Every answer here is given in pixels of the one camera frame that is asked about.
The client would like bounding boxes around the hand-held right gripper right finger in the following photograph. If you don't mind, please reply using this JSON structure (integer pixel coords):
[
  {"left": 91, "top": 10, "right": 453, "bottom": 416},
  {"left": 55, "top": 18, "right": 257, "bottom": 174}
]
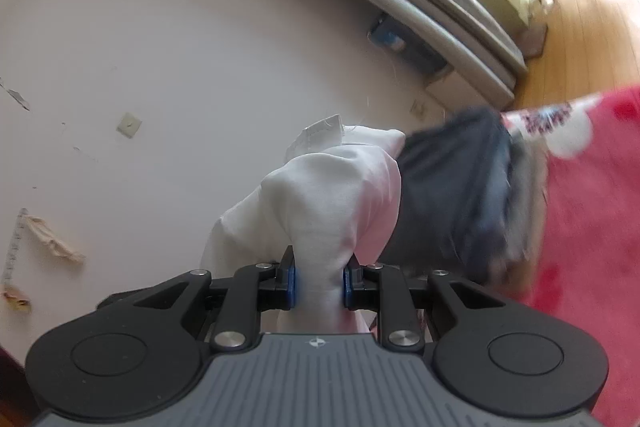
[{"left": 342, "top": 254, "right": 508, "bottom": 352}]

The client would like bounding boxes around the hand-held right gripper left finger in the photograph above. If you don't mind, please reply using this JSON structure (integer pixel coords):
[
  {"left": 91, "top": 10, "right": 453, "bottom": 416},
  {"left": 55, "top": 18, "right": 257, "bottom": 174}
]
[{"left": 132, "top": 245, "right": 300, "bottom": 353}]

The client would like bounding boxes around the white shirt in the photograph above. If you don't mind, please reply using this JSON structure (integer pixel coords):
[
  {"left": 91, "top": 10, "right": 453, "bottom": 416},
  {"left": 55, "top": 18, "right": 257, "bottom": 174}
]
[{"left": 200, "top": 113, "right": 405, "bottom": 338}]

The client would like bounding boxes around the stack of folded dark clothes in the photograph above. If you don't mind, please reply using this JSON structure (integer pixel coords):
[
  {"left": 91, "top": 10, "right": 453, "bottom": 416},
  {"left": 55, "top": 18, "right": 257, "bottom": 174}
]
[{"left": 380, "top": 106, "right": 548, "bottom": 290}]

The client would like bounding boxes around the peeling tan tape scrap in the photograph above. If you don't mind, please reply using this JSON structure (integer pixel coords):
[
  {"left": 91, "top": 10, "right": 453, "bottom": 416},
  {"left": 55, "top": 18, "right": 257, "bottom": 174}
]
[
  {"left": 1, "top": 284, "right": 32, "bottom": 310},
  {"left": 20, "top": 207, "right": 87, "bottom": 264}
]

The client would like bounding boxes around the pink floral blanket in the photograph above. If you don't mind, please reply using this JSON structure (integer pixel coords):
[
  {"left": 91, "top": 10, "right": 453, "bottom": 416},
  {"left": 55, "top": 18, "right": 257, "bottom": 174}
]
[{"left": 500, "top": 86, "right": 640, "bottom": 427}]

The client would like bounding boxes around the blue water bottle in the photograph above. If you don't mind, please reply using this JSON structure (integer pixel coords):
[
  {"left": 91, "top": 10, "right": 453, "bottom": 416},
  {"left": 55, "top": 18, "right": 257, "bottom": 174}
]
[{"left": 369, "top": 13, "right": 451, "bottom": 78}]

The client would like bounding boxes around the beige wall socket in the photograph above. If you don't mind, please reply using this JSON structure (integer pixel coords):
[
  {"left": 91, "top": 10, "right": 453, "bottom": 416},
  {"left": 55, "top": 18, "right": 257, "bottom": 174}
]
[{"left": 116, "top": 112, "right": 144, "bottom": 140}]

